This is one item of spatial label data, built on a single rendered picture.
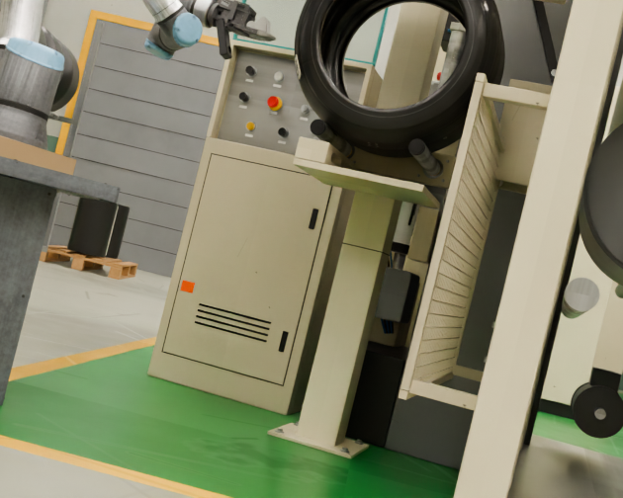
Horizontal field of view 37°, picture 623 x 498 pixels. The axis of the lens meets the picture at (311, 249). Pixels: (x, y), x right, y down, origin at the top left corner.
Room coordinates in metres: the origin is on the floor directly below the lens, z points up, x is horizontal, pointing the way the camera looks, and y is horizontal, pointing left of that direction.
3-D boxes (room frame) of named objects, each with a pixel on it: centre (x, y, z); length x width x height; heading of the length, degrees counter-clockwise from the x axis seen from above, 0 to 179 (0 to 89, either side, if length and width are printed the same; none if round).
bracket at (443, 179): (2.84, -0.17, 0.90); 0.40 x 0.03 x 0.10; 75
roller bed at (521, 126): (2.78, -0.54, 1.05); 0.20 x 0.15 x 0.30; 165
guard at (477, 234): (2.36, -0.38, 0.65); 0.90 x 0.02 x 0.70; 165
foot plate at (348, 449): (2.92, -0.17, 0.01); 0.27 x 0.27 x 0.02; 75
